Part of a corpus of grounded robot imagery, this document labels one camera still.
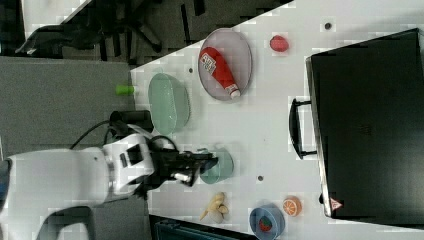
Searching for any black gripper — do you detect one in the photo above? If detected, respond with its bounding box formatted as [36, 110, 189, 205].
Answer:
[151, 151, 218, 187]

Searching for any black toaster oven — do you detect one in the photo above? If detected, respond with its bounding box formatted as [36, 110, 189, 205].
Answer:
[306, 29, 424, 228]

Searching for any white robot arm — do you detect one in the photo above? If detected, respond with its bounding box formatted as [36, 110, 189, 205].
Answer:
[1, 124, 218, 240]

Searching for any teal green cup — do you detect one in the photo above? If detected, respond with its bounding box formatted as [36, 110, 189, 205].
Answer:
[200, 148, 234, 184]

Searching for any plush peeled banana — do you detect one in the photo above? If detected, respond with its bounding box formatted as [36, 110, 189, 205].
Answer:
[199, 192, 229, 224]

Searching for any green perforated colander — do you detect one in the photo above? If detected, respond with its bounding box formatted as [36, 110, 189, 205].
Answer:
[148, 73, 190, 135]

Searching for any strawberry in blue bowl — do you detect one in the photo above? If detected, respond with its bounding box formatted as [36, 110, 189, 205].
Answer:
[259, 216, 272, 232]

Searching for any blue bowl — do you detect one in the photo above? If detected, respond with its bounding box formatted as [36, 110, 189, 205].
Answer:
[249, 204, 285, 240]

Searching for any grey round plate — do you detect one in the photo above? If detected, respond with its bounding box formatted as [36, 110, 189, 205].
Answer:
[198, 28, 252, 101]

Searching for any red plush ketchup bottle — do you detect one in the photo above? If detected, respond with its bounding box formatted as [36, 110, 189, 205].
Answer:
[200, 47, 241, 99]

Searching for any green cylinder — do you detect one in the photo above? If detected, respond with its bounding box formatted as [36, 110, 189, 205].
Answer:
[115, 85, 135, 96]

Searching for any red plush strawberry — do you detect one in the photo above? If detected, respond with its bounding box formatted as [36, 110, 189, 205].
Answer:
[269, 35, 289, 52]

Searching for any black office chair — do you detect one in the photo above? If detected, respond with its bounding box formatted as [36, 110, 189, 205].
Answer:
[14, 0, 208, 63]

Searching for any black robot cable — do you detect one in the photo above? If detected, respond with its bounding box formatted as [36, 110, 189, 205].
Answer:
[69, 119, 113, 150]

